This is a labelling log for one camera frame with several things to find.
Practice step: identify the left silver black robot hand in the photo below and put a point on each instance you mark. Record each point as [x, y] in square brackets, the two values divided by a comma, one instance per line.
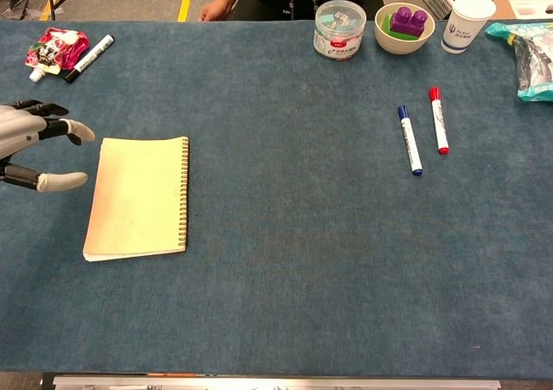
[17, 126]

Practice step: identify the tan spiral notebook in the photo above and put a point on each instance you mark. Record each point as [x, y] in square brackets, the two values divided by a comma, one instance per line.
[138, 200]

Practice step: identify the red fruit jelly pouch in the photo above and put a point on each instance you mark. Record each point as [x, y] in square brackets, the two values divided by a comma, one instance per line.
[56, 50]

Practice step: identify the white marker with black cap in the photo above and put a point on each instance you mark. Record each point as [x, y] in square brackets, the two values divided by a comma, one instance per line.
[90, 57]

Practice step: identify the blue felt table cloth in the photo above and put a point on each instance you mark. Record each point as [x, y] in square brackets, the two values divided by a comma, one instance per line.
[281, 234]

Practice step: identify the clear plastic jar of clips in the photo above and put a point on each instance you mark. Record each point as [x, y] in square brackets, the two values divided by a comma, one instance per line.
[339, 35]

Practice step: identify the green toy building block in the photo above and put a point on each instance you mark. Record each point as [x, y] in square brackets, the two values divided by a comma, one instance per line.
[385, 23]

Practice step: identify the cream round bowl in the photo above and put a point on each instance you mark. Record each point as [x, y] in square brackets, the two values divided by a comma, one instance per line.
[402, 47]

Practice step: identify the white marker with blue cap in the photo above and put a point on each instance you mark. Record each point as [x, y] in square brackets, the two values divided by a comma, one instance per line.
[410, 141]

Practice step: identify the purple toy building block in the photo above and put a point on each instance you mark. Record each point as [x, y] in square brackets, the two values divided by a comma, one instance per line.
[408, 22]

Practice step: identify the white marker with red cap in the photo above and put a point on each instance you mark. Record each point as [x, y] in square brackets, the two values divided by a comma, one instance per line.
[439, 122]

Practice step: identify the white paper cup blue logo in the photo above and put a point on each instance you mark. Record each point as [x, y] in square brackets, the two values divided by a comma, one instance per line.
[464, 27]

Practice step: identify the teal snack bag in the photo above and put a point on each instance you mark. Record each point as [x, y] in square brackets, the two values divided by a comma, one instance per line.
[531, 61]

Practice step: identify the aluminium profile rail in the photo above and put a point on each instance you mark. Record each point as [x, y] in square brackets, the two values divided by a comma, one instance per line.
[276, 383]

